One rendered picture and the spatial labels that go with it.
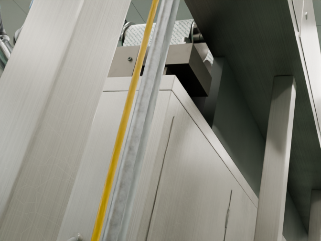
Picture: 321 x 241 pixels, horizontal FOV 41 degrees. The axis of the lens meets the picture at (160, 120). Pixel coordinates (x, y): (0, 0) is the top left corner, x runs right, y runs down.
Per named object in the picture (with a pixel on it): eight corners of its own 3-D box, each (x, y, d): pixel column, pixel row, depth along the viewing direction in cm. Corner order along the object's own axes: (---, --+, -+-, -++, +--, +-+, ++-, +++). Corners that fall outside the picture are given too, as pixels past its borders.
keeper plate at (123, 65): (100, 87, 110) (111, 51, 114) (133, 86, 105) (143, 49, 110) (94, 82, 108) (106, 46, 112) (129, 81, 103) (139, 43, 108)
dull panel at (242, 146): (301, 270, 296) (304, 236, 306) (307, 271, 294) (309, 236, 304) (199, 128, 118) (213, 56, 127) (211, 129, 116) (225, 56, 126)
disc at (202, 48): (203, 69, 142) (210, 32, 148) (205, 69, 142) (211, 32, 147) (188, 45, 130) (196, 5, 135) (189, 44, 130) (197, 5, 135)
